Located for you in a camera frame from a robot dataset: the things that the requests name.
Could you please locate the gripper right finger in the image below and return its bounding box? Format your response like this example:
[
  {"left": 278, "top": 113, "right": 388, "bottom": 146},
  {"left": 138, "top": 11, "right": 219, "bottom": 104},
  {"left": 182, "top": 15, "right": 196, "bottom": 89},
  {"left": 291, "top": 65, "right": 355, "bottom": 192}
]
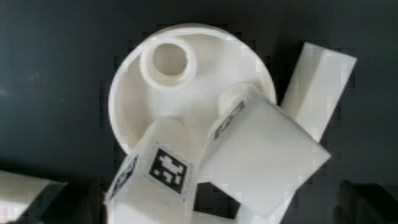
[{"left": 333, "top": 180, "right": 398, "bottom": 224}]

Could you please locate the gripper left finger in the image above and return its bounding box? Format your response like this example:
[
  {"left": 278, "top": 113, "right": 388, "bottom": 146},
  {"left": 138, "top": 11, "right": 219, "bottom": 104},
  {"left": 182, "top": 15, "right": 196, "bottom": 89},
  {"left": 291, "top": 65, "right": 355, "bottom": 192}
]
[{"left": 0, "top": 170, "right": 67, "bottom": 224}]

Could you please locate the white right fence bar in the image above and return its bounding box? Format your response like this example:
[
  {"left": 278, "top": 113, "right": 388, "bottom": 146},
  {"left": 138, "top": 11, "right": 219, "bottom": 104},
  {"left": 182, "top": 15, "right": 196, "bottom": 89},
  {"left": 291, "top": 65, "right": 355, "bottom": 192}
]
[{"left": 280, "top": 42, "right": 356, "bottom": 141}]

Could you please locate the white round stool seat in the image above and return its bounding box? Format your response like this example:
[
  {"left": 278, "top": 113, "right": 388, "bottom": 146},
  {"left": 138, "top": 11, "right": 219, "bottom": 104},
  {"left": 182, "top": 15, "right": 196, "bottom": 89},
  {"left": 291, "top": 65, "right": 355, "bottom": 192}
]
[{"left": 106, "top": 22, "right": 280, "bottom": 158}]

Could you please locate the white stool leg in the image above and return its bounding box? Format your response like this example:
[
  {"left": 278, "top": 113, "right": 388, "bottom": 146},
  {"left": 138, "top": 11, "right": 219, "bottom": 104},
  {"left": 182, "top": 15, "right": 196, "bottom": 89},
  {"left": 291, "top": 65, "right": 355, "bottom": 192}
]
[
  {"left": 104, "top": 118, "right": 200, "bottom": 224},
  {"left": 200, "top": 84, "right": 330, "bottom": 218}
]

